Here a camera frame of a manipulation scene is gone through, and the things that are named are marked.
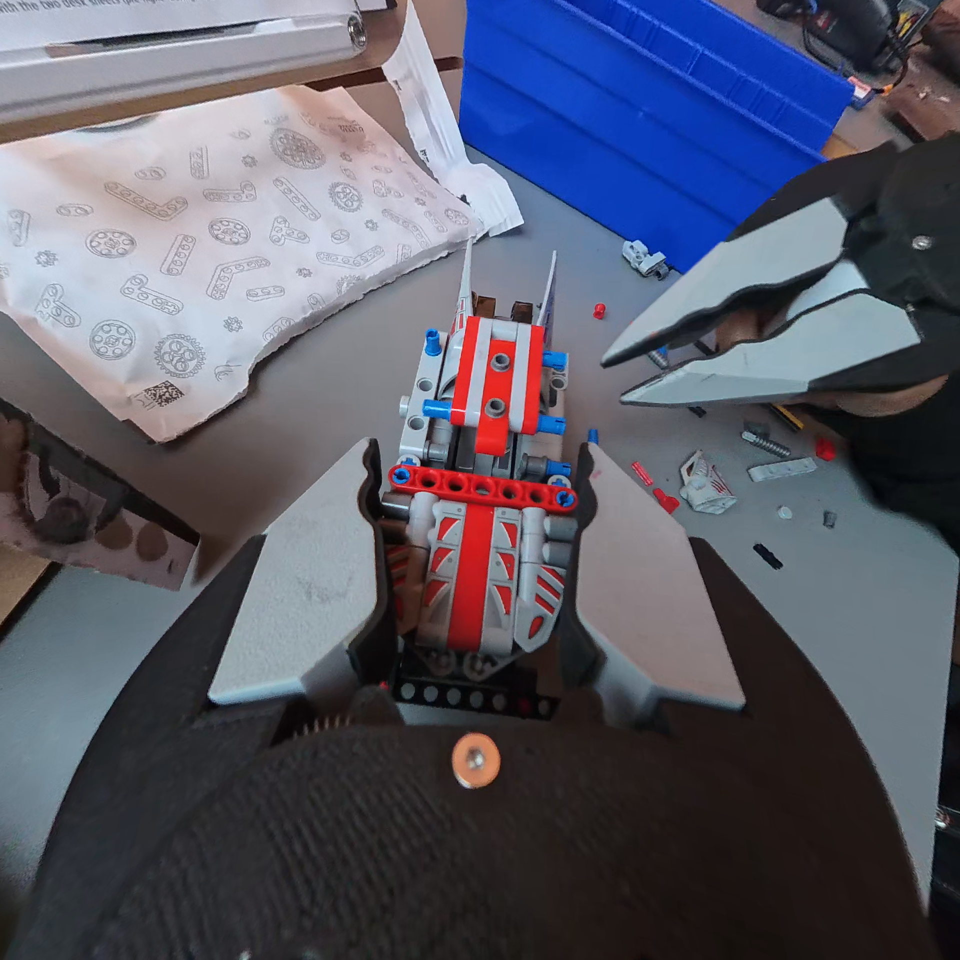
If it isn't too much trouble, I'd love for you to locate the white sheet on metal stand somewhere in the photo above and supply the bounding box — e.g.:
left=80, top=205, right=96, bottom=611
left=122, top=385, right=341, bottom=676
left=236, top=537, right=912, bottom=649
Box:
left=0, top=0, right=399, bottom=125

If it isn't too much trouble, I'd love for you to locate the person's right hand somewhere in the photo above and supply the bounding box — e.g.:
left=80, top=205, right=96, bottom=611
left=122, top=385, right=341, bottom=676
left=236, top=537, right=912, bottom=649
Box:
left=712, top=303, right=951, bottom=420

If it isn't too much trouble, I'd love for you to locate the red grey lego vehicle model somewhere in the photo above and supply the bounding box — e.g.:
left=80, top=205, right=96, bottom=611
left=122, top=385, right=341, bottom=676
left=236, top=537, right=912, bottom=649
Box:
left=378, top=240, right=584, bottom=721

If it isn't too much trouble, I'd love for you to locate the blue plastic bin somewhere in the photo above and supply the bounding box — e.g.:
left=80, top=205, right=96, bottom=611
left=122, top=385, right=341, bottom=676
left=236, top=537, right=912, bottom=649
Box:
left=459, top=0, right=858, bottom=273

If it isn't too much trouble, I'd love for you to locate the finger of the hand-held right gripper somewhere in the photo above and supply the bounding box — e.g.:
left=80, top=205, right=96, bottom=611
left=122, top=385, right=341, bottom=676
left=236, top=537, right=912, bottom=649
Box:
left=619, top=291, right=924, bottom=410
left=600, top=196, right=873, bottom=369

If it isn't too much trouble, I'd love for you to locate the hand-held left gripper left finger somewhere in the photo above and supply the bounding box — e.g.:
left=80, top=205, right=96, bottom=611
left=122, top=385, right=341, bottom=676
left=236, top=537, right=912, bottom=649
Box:
left=207, top=438, right=399, bottom=708

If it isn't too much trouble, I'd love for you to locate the black lego set box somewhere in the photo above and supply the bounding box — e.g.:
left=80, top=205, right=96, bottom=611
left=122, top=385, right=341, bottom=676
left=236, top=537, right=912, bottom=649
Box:
left=0, top=397, right=200, bottom=639

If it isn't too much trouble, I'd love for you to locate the grey printed lego panel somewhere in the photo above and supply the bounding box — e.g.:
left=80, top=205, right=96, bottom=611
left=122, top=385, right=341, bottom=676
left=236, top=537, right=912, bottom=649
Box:
left=678, top=449, right=737, bottom=514

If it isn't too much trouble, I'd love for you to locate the grey lego beam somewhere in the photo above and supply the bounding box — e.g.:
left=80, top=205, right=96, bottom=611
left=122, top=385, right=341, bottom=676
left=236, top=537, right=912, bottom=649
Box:
left=747, top=456, right=819, bottom=484

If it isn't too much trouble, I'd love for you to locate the brown wedge-shaped board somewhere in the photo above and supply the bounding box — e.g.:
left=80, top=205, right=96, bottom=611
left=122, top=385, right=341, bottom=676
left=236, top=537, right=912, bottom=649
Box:
left=885, top=78, right=960, bottom=144

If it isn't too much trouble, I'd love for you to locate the printed paper bag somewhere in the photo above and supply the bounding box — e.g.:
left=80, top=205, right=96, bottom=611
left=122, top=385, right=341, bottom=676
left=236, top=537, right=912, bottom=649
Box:
left=0, top=84, right=485, bottom=445

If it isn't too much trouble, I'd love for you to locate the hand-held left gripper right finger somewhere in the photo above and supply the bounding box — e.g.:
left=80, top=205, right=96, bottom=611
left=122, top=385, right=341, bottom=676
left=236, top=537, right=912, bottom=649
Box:
left=558, top=442, right=749, bottom=732

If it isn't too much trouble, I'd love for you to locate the small grey lego connector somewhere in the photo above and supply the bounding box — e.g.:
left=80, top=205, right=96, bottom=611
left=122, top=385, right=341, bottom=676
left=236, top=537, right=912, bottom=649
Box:
left=621, top=239, right=669, bottom=281

